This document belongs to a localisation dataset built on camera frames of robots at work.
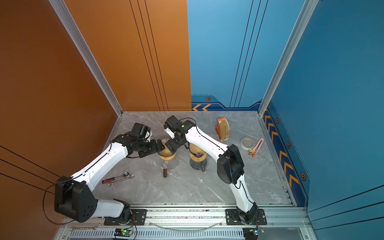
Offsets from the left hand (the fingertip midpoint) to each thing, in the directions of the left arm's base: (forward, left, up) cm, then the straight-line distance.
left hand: (159, 148), depth 84 cm
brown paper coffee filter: (-1, -21, 0) cm, 21 cm away
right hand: (+4, -9, -1) cm, 9 cm away
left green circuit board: (-38, +13, -15) cm, 43 cm away
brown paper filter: (-2, -4, -1) cm, 5 cm away
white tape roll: (+13, -56, -13) cm, 59 cm away
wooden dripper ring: (-6, -6, +1) cm, 9 cm away
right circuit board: (-37, -48, -13) cm, 62 cm away
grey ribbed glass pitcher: (-5, -26, -6) cm, 27 cm away
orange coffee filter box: (+20, -39, -6) cm, 44 cm away
